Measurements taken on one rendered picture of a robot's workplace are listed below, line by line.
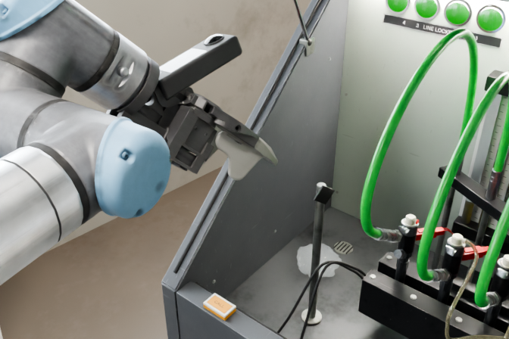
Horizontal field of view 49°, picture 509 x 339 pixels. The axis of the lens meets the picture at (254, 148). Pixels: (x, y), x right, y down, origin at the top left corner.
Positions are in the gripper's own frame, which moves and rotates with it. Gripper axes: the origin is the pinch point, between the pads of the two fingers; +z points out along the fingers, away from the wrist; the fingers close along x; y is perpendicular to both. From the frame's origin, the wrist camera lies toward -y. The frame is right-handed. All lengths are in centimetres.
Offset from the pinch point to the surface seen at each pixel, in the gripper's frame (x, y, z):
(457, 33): 10.0, -28.7, 14.9
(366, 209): 10.1, 0.0, 13.9
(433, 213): 17.1, -3.2, 17.5
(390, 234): 6.7, 0.2, 26.3
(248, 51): -180, -76, 113
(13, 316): -156, 80, 61
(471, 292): 11.5, 1.0, 47.6
